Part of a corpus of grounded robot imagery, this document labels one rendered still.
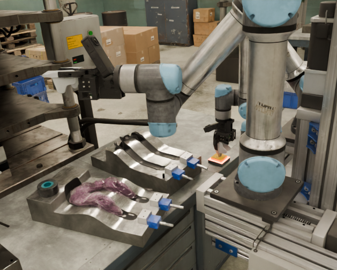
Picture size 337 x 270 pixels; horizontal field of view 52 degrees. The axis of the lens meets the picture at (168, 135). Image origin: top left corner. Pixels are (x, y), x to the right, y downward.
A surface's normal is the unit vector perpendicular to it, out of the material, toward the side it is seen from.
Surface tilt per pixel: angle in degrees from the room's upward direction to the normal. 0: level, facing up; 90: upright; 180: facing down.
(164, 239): 90
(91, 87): 82
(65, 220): 90
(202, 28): 87
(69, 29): 90
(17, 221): 0
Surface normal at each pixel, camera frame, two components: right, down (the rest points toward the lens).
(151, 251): 0.78, 0.22
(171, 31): -0.55, 0.39
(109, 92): -0.22, 0.30
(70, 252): -0.07, -0.90
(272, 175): -0.22, 0.54
